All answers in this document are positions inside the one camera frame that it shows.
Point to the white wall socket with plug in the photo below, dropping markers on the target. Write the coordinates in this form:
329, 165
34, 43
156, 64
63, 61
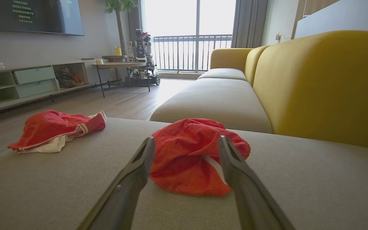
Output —
279, 37

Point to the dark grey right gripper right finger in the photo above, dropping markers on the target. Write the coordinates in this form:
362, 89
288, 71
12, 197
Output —
248, 191

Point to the black wall television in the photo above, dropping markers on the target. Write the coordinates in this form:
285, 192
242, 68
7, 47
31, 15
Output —
37, 16

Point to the yellow sofa armrest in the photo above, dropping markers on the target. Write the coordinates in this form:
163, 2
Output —
228, 58

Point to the white cup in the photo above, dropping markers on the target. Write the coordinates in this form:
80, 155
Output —
99, 61

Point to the grey curtain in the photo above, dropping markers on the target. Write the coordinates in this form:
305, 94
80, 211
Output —
249, 22
135, 19

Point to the glass sliding balcony door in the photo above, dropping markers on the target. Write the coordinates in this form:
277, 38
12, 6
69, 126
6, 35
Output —
197, 19

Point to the wooden side table black legs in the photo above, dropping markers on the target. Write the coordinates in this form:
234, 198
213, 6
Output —
120, 65

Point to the potted tree plant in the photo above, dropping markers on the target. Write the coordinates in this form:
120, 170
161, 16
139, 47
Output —
120, 25

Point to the white black wheeled robot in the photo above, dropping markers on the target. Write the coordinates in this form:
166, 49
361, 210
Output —
141, 51

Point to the plain red garment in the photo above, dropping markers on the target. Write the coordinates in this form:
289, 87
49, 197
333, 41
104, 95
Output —
184, 153

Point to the dark metal balcony railing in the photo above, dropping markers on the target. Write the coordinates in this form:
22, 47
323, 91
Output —
187, 36

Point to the grey sofa seat cushion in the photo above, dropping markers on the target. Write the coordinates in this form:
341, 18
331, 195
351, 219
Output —
216, 102
222, 74

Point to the large grey sofa chaise cushion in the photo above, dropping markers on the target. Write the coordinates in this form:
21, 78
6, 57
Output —
299, 179

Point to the yellow sofa back cushion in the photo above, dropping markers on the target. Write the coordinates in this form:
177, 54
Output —
254, 64
324, 86

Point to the pile of toys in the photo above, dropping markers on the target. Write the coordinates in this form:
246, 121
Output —
67, 79

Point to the red garment with white stripes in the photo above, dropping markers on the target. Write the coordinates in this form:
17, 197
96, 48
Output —
46, 127

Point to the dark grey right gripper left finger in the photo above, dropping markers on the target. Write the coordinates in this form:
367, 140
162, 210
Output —
129, 185

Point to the yellow jug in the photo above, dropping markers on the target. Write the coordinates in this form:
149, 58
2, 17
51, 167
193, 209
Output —
118, 51

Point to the pale green cabinet drawer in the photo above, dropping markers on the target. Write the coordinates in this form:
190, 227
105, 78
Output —
37, 88
34, 75

